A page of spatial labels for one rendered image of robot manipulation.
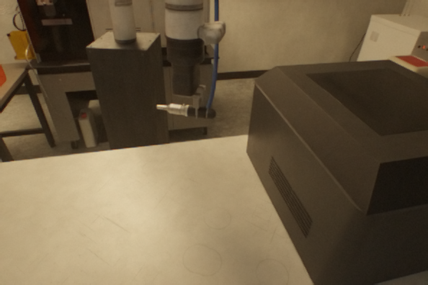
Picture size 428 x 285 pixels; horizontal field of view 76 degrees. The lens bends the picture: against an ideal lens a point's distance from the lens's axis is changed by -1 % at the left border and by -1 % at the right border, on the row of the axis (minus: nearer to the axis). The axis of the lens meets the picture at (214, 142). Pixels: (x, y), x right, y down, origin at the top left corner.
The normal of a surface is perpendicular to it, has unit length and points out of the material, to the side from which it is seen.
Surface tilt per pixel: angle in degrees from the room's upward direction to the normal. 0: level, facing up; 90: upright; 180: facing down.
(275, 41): 90
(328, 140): 58
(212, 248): 0
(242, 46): 90
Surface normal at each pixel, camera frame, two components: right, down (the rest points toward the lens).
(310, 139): -0.81, -0.34
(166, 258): 0.03, -0.80
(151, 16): 0.22, 0.58
